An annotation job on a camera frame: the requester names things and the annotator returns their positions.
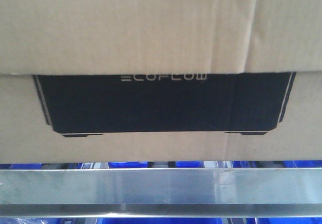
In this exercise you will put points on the brown EcoFlow cardboard box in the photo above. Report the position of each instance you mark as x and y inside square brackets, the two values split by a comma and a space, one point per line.
[160, 80]

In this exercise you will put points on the blue plastic bin lower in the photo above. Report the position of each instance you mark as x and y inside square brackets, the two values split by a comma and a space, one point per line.
[162, 220]

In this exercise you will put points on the blue plastic storage bin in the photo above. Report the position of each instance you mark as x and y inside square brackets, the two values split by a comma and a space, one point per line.
[177, 164]

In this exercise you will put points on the metal shelf front rail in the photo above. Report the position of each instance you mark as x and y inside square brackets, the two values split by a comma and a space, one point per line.
[208, 192]

